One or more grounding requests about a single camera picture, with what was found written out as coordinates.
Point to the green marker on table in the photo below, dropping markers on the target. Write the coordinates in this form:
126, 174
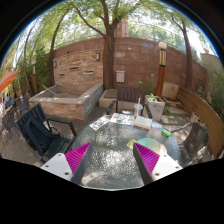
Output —
166, 133

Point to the wicker metal chair right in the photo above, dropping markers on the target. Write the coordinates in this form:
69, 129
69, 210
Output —
195, 144

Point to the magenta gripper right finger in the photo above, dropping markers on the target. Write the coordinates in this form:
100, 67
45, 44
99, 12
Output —
153, 166

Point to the metal chair far left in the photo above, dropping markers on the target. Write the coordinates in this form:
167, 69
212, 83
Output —
9, 123

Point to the orange umbrella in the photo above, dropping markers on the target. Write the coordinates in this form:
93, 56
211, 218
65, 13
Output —
7, 79

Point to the white electrical wall box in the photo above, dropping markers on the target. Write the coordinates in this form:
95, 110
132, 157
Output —
120, 76

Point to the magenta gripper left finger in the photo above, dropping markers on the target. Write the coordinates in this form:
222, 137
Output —
70, 166

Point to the wooden lamp post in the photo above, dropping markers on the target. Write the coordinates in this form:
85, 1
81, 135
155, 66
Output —
162, 64

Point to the iridescent round disc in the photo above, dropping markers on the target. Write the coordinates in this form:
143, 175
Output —
153, 145

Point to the dark wooden chair behind table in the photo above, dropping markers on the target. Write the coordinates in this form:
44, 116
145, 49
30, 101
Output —
129, 94

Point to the printed paper sheet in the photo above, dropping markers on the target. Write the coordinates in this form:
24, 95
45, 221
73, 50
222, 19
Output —
99, 123

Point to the central tree trunk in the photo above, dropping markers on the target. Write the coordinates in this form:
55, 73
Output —
110, 12

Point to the curved wooden bench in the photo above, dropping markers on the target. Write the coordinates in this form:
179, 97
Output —
193, 103

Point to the round glass table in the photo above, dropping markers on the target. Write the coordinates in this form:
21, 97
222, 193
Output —
112, 164

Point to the yellow sticky note pad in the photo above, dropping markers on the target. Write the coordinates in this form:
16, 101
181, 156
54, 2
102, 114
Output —
130, 143

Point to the white book on table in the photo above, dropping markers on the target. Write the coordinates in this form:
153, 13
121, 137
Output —
143, 122

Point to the dark plastic chair left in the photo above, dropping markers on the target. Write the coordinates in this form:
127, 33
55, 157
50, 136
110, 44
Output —
36, 130

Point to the open magazine on table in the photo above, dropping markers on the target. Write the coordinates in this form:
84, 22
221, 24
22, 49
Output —
122, 119

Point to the white planter box with plant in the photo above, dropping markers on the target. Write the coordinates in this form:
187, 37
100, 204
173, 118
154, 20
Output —
156, 106

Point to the plastic cup with straw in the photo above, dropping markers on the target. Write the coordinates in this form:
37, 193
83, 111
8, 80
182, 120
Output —
137, 109

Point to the stone raised planter bed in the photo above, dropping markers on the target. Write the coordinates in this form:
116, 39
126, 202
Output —
73, 104

